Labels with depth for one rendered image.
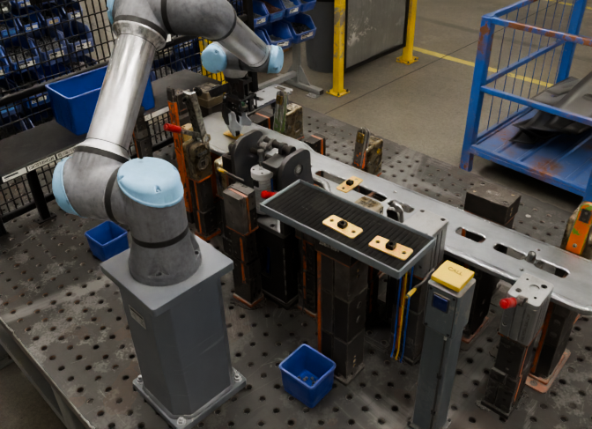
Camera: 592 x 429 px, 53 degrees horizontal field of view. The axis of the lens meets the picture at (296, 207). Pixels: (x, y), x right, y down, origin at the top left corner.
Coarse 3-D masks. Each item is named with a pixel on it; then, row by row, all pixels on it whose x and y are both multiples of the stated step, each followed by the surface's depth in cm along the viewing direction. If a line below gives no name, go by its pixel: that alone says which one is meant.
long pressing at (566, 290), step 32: (224, 128) 201; (256, 128) 200; (320, 160) 181; (352, 192) 166; (384, 192) 166; (416, 192) 166; (448, 224) 153; (480, 224) 152; (480, 256) 142; (544, 256) 141; (576, 256) 141; (576, 288) 132
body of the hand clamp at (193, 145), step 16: (192, 144) 181; (208, 144) 183; (192, 160) 182; (208, 160) 185; (192, 176) 186; (208, 176) 188; (192, 192) 192; (208, 192) 192; (208, 208) 194; (208, 224) 196
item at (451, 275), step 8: (448, 264) 115; (456, 264) 115; (440, 272) 113; (448, 272) 113; (456, 272) 113; (464, 272) 113; (472, 272) 113; (440, 280) 112; (448, 280) 111; (456, 280) 111; (464, 280) 111; (456, 288) 110
